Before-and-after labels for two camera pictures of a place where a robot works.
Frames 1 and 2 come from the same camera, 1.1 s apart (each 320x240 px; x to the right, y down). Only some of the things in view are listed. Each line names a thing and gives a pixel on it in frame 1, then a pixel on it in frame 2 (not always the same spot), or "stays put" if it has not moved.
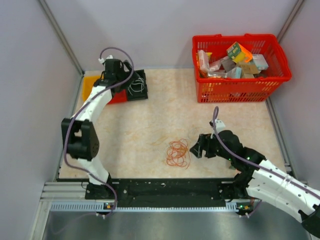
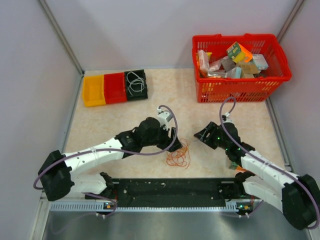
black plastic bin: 137,88 stays put
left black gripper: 128,67 to 167,141
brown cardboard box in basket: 248,70 stays put
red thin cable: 177,154 stays put
